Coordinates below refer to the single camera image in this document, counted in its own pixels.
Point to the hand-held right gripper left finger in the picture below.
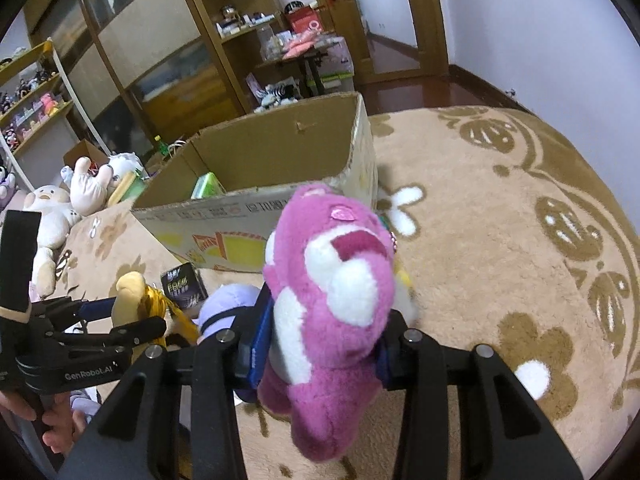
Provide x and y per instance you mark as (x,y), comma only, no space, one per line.
(262,342)

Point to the shelf of figurines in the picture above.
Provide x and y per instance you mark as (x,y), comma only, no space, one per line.
(35,105)

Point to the wooden door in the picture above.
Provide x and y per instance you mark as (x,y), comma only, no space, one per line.
(385,15)

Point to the small black box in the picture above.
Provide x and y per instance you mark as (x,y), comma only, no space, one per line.
(184,287)

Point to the white bunny plush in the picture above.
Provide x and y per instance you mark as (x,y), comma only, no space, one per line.
(90,185)

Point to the cream plush bear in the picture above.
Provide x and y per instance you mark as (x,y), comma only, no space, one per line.
(47,215)

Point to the wooden wardrobe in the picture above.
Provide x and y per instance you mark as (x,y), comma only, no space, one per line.
(135,45)

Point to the red box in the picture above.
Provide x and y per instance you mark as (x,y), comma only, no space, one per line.
(304,17)

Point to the lavender plush toy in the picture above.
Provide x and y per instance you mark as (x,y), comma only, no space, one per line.
(227,305)

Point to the white round plush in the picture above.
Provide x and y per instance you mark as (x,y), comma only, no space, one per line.
(126,164)

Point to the small black table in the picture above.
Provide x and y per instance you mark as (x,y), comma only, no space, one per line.
(312,67)

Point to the person's left hand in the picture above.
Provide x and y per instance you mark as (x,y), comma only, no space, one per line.
(60,425)

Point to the pink packets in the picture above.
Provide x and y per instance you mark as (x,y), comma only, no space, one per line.
(299,45)

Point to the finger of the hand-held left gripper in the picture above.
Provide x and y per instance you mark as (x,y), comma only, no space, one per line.
(140,331)
(100,309)

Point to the green bottle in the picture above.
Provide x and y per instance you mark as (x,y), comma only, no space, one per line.
(161,145)

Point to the small brown cardboard box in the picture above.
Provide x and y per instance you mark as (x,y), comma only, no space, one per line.
(85,154)

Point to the large cardboard box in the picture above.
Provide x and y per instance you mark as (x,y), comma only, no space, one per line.
(260,150)

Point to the zebra striped plush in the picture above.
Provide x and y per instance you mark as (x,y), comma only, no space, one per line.
(277,94)

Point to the green packet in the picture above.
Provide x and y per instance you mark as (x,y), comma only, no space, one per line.
(207,186)

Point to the pink plush bear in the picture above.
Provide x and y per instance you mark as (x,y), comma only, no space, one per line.
(325,280)

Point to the yellow plush toy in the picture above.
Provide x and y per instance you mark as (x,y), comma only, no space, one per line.
(131,295)

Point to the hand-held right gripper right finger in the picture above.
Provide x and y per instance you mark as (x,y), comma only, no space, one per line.
(382,361)

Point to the wooden bookshelf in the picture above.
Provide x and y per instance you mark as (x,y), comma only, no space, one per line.
(240,10)

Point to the purple plush toy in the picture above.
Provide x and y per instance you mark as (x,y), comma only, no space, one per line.
(7,182)

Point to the green book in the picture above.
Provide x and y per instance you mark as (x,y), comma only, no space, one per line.
(129,189)

